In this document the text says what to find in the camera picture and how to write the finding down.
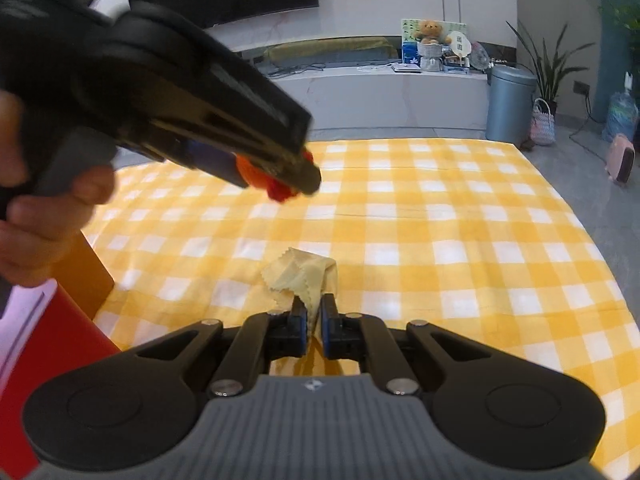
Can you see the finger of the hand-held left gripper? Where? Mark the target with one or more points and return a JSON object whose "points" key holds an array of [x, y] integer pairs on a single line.
{"points": [[212, 161], [280, 167]]}

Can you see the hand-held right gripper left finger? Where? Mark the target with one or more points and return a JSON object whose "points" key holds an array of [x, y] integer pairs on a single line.
{"points": [[300, 331]]}

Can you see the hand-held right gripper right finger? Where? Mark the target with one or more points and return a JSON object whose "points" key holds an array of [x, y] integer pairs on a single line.
{"points": [[328, 331]]}

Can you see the orange crochet strawberry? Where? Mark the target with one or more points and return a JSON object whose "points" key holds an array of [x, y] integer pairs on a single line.
{"points": [[277, 191]]}

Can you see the small yellow cloth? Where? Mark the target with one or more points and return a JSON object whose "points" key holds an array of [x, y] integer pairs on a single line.
{"points": [[305, 272]]}

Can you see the red square box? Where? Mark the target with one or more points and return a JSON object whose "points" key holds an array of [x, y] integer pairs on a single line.
{"points": [[55, 380]]}

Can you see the person's left hand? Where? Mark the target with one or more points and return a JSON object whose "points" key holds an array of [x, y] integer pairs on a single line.
{"points": [[50, 220]]}

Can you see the white marble television stand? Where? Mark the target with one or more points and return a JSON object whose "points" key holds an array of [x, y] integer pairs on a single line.
{"points": [[375, 100]]}

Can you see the yellow checked tablecloth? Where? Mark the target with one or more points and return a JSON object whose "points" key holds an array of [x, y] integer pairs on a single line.
{"points": [[450, 260]]}

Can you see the white flat device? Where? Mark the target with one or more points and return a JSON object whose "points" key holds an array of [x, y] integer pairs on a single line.
{"points": [[406, 68]]}

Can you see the large orange open box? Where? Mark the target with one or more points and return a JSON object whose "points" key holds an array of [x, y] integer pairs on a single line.
{"points": [[87, 275]]}

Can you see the green white display board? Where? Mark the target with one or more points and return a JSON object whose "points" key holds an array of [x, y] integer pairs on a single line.
{"points": [[409, 27]]}

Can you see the teddy bear bouquet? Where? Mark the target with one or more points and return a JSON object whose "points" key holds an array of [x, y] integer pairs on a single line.
{"points": [[429, 31]]}

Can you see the white round hand fan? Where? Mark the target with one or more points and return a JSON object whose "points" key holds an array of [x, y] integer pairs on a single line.
{"points": [[459, 42]]}

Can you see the grey blue trash can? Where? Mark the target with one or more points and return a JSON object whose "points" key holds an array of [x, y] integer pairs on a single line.
{"points": [[510, 110]]}

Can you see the woven basket bag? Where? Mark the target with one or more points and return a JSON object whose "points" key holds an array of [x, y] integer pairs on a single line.
{"points": [[542, 127]]}

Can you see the tall potted plant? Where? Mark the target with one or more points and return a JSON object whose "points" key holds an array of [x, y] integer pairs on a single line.
{"points": [[550, 70]]}

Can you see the pink space heater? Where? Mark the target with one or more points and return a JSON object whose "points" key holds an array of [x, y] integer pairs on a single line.
{"points": [[620, 160]]}

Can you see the large water bottle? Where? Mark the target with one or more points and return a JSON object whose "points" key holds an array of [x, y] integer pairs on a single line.
{"points": [[620, 115]]}

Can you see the hanging vine plant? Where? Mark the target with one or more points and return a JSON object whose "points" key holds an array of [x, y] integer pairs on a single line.
{"points": [[620, 15]]}

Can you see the wall power socket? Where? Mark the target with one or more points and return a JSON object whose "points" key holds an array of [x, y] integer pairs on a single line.
{"points": [[581, 88]]}

